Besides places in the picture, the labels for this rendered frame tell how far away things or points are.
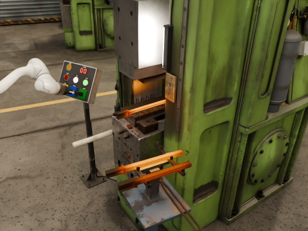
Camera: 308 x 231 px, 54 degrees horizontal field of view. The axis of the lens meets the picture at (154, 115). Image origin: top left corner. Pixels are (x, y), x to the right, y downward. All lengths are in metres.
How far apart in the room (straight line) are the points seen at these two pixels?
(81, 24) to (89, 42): 0.40
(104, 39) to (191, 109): 5.19
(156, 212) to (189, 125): 0.55
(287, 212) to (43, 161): 2.45
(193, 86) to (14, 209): 1.97
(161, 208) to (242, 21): 1.19
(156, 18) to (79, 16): 4.96
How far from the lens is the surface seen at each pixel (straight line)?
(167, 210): 1.79
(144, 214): 1.77
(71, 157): 3.42
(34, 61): 2.22
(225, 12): 1.84
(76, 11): 6.68
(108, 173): 1.60
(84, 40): 6.82
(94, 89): 2.41
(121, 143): 2.26
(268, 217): 2.93
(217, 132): 2.18
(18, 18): 9.78
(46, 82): 2.08
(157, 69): 2.04
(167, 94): 1.90
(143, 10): 1.81
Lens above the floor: 2.03
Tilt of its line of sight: 29 degrees down
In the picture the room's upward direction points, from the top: 1 degrees clockwise
